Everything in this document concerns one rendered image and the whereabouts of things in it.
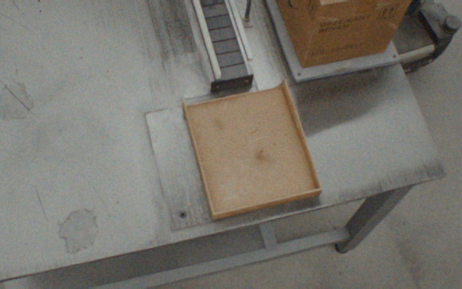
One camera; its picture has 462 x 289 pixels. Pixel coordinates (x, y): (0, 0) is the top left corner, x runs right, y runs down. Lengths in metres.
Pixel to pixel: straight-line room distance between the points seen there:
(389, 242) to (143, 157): 1.20
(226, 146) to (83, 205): 0.37
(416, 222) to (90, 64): 1.41
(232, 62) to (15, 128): 0.56
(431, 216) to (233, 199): 1.20
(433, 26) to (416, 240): 0.84
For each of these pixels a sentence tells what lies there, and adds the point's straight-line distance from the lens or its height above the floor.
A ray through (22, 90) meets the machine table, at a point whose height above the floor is 0.83.
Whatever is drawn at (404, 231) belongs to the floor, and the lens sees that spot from 2.42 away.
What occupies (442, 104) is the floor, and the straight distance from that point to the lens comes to 2.71.
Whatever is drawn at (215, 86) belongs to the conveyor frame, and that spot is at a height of 0.86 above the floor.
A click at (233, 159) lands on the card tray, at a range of 1.47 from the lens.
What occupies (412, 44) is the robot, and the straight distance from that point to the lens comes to 2.51.
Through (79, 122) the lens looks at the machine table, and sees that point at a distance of 1.54.
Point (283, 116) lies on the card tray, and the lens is 1.54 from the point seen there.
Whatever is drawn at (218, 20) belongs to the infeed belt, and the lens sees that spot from 1.61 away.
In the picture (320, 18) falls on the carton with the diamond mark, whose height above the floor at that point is 1.07.
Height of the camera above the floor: 2.18
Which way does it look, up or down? 66 degrees down
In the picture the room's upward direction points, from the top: 8 degrees clockwise
